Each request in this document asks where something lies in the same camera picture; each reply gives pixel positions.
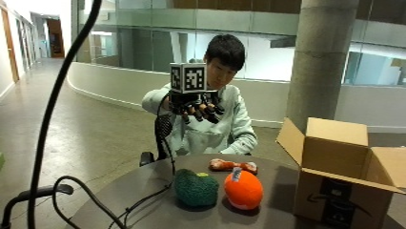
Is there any the person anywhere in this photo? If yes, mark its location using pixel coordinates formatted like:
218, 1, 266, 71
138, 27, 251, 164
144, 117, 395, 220
140, 33, 258, 156

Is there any white marker cube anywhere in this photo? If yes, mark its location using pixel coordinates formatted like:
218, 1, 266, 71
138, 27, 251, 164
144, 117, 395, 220
168, 62, 207, 95

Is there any bone-shaped meat plush toy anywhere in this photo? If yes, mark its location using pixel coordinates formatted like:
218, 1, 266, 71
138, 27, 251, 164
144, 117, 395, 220
207, 157, 259, 176

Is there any small black chair armrest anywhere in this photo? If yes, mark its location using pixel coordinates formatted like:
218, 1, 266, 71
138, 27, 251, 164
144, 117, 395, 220
138, 151, 155, 167

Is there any green broccoli plush toy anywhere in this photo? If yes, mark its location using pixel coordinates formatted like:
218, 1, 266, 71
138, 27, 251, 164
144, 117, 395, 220
172, 168, 220, 210

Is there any orange fruit plush toy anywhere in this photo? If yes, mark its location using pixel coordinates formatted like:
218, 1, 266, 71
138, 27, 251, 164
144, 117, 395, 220
222, 167, 264, 211

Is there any grey concrete pillar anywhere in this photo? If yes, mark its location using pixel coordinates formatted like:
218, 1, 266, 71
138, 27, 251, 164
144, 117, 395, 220
284, 0, 361, 134

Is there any open brown cardboard box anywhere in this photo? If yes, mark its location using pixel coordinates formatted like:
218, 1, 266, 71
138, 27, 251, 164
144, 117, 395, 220
275, 116, 406, 229

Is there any black curved chair armrest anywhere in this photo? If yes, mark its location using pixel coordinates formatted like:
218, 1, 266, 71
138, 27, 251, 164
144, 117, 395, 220
0, 183, 74, 229

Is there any brown wooden door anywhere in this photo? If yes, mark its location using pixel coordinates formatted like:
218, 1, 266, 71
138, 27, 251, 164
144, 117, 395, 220
0, 5, 19, 84

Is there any black glove cable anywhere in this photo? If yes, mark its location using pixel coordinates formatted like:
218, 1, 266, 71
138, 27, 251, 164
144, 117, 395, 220
106, 94, 176, 229

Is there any glass partition wall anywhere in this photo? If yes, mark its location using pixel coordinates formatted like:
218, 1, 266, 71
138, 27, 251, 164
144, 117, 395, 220
69, 0, 406, 88

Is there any thin black looped cable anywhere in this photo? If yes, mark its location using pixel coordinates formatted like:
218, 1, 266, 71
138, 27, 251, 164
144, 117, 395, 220
50, 175, 127, 229

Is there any thick black hanging cable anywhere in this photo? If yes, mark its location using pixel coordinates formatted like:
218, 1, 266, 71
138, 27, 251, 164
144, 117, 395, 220
26, 0, 103, 229

